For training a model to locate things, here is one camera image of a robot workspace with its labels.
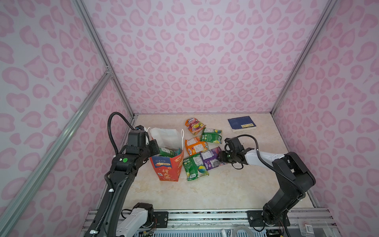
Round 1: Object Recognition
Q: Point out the purple snack packet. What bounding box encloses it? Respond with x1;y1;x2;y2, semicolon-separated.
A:
200;147;226;171

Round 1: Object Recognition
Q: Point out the red white paper bag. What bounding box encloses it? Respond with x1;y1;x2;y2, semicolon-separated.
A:
150;128;185;182

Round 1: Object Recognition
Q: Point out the small green snack packet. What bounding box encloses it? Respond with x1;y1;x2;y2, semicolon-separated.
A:
200;128;222;144

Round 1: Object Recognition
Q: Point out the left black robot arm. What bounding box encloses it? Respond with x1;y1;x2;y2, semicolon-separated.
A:
85;139;159;237

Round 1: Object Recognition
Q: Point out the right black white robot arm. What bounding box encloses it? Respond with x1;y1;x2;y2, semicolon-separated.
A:
218;148;316;226

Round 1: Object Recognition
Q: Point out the orange snack packet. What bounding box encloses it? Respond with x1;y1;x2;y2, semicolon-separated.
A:
185;136;209;156

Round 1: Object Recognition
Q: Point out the large green snack packet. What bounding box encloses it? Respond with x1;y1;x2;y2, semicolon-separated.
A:
183;154;209;181

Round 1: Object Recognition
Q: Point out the blue booklet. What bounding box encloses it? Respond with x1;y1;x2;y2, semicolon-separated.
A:
228;116;257;131

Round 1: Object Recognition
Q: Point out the red yellow snack packet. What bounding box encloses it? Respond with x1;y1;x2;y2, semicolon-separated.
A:
185;118;206;135

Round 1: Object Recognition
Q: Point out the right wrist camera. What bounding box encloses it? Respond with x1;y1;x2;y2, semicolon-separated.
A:
225;137;244;152

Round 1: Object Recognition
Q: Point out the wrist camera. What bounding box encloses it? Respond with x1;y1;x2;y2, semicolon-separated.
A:
225;137;244;152
127;125;149;147

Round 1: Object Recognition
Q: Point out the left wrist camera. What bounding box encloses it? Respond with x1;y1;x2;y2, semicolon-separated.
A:
127;125;149;147

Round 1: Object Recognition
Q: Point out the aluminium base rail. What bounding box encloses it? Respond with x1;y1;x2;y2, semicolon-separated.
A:
82;207;341;237

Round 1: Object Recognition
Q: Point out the diagonal aluminium frame bar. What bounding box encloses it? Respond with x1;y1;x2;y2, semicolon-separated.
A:
1;69;114;237

